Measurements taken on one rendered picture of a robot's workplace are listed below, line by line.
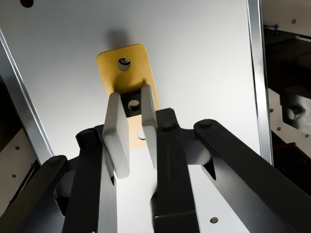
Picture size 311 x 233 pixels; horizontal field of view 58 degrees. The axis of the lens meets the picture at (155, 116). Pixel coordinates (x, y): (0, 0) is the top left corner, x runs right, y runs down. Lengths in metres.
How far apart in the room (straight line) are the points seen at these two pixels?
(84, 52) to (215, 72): 0.11
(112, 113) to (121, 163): 0.03
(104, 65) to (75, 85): 0.05
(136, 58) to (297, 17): 0.45
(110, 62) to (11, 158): 0.49
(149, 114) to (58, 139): 0.13
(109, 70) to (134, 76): 0.02
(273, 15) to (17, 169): 0.60
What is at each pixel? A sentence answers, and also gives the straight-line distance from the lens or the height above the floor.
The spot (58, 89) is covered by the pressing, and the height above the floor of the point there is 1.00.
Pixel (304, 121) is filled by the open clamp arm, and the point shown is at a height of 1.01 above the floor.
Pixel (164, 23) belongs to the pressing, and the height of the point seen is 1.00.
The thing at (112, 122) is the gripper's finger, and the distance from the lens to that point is 0.16.
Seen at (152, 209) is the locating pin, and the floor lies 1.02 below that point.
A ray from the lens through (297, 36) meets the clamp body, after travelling 0.48.
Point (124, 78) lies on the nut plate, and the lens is 0.21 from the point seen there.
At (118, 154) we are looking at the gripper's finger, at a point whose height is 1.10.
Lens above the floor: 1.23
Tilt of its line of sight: 67 degrees down
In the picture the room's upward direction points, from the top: 169 degrees clockwise
